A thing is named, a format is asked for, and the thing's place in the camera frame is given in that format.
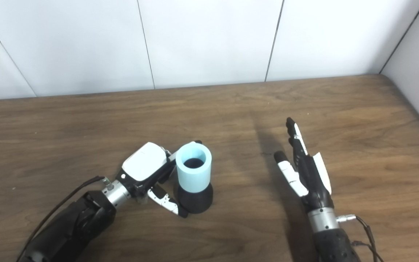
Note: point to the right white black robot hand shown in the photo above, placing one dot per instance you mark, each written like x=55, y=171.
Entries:
x=311, y=178

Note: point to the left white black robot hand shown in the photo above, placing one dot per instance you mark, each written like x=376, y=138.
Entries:
x=144, y=165

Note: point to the light blue cylinder cup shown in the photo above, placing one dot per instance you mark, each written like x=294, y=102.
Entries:
x=194, y=173

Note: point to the black funnel-shaped nozzle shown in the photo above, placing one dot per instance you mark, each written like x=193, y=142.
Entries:
x=195, y=200

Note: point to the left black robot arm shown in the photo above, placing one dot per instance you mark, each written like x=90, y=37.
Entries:
x=71, y=225

